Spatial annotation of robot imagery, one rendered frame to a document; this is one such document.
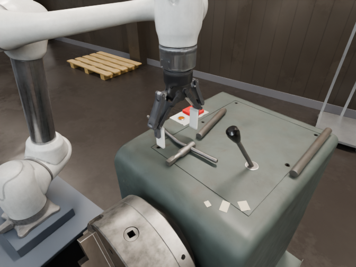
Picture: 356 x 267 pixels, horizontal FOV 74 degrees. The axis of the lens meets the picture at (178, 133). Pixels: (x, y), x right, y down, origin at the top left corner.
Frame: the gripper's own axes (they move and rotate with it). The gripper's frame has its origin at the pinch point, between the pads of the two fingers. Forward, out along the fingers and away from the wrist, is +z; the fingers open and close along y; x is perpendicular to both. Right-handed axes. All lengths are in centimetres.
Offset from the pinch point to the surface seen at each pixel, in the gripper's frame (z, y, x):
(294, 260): 76, -41, 39
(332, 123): 119, -271, -2
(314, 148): 2.4, -25.7, 30.7
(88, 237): 10.4, 33.7, 4.9
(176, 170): 4.5, 7.9, 7.7
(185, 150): 2.6, 1.7, 4.9
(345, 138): 119, -247, 19
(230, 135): -9.0, 0.8, 18.1
